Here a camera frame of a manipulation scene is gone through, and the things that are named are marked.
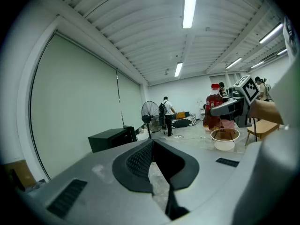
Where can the black and white striped sofa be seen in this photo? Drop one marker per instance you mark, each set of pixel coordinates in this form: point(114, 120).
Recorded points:
point(185, 122)

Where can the orange cushion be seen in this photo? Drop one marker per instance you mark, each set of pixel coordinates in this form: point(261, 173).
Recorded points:
point(180, 115)

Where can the black microwave oven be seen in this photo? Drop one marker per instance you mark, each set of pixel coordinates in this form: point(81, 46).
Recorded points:
point(110, 138)

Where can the long ceiling tube light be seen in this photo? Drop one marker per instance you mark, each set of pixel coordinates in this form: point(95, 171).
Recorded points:
point(271, 33)
point(233, 63)
point(282, 51)
point(190, 6)
point(178, 69)
point(257, 65)

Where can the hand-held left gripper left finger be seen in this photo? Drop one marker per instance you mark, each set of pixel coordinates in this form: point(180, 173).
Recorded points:
point(131, 172)

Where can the round white side table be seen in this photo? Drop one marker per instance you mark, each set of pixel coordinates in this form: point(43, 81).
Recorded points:
point(225, 137)

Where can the person's white t-shirt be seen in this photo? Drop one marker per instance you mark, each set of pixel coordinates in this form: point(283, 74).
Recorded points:
point(289, 88)

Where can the grey roller blind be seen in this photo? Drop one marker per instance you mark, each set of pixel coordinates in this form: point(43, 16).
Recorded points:
point(130, 97)
point(75, 102)

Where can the white power strip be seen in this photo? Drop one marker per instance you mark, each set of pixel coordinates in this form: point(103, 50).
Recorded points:
point(179, 137)

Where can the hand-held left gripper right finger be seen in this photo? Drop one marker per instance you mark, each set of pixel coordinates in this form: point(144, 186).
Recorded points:
point(180, 170)

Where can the wooden chair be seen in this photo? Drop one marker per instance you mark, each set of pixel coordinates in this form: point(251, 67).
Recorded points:
point(262, 128)

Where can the pink bag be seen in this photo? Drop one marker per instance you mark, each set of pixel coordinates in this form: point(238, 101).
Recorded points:
point(227, 124)

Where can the cardboard box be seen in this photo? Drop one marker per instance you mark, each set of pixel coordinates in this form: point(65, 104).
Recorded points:
point(22, 172)

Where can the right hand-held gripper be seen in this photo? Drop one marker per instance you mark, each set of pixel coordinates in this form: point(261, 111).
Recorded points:
point(249, 89)

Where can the red cola bottle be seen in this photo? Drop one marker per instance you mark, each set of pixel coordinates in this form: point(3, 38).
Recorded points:
point(212, 102)

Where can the black standing fan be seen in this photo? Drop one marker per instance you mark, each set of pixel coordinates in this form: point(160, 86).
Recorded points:
point(150, 116)

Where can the person's right forearm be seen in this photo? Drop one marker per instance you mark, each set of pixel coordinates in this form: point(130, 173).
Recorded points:
point(264, 112)

